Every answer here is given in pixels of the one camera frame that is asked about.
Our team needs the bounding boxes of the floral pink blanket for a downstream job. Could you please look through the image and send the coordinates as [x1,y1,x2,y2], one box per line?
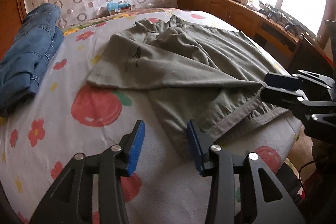
[62,7,180,36]

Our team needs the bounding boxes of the long wooden sideboard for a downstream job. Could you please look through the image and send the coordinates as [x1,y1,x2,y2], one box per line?
[177,0,334,77]

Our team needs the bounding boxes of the white strawberry print bedsheet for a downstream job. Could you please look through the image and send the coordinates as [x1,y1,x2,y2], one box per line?
[1,10,302,223]

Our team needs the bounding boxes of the folded blue jeans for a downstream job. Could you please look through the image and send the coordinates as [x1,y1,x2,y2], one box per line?
[1,3,64,117]

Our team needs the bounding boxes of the grey-green pants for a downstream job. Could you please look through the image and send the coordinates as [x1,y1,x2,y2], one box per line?
[87,16,285,157]

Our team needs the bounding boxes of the wooden louvered wardrobe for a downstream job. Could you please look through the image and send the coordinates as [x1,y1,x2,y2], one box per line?
[0,0,27,59]

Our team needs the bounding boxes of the blue tissue box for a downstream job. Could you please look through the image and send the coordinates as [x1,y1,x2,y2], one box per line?
[106,1,131,15]

